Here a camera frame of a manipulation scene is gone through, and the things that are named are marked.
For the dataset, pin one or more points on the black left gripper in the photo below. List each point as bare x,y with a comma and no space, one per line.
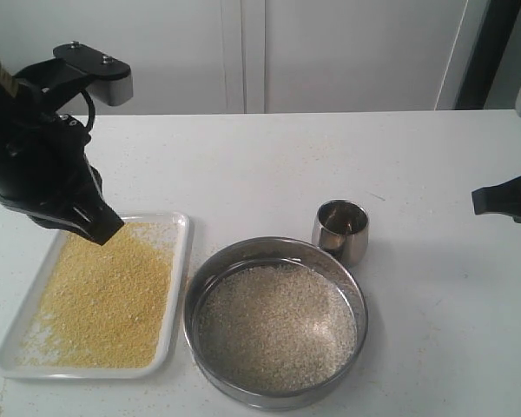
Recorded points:
45,174

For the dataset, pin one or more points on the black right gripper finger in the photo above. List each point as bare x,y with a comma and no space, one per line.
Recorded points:
503,199

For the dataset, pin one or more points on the stainless steel cup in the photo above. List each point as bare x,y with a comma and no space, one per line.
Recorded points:
341,228

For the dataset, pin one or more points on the round stainless steel sieve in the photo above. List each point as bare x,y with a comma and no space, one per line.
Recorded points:
272,251

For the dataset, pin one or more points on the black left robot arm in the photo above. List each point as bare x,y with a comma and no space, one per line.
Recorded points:
47,112

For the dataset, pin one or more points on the white rectangular plastic tray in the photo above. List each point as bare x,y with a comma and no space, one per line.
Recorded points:
10,345

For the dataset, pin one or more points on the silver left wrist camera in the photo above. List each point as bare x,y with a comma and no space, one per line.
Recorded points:
76,68

